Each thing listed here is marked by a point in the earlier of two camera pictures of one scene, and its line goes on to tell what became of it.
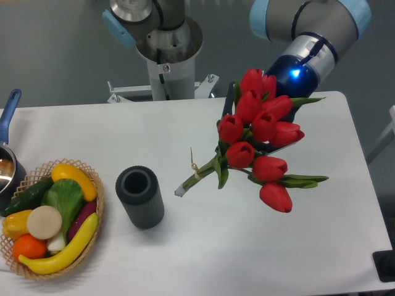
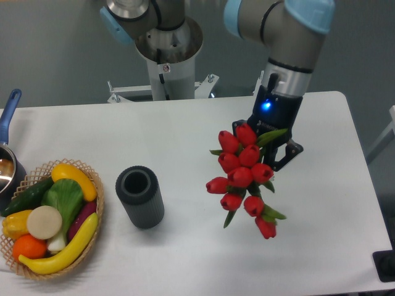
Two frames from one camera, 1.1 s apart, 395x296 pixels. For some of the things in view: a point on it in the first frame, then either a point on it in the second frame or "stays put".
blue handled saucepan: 13,177 stays put
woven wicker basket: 34,179 stays put
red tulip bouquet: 258,124 to 243,172
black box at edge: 384,264 stays put
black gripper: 293,80 to 272,113
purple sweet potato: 87,209 stays put
